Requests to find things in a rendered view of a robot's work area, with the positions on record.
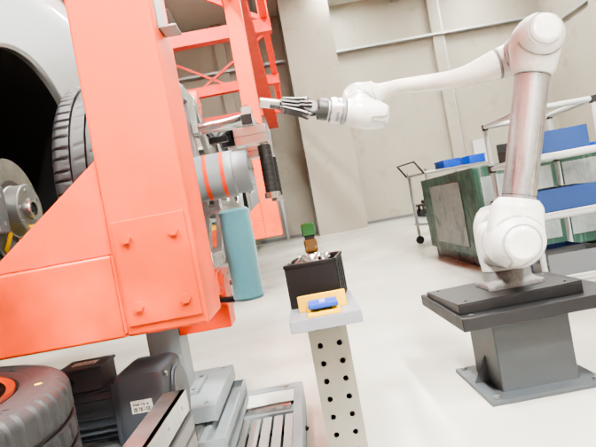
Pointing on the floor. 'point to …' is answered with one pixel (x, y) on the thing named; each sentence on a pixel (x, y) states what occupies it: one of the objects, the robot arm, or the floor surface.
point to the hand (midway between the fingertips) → (270, 103)
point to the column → (338, 388)
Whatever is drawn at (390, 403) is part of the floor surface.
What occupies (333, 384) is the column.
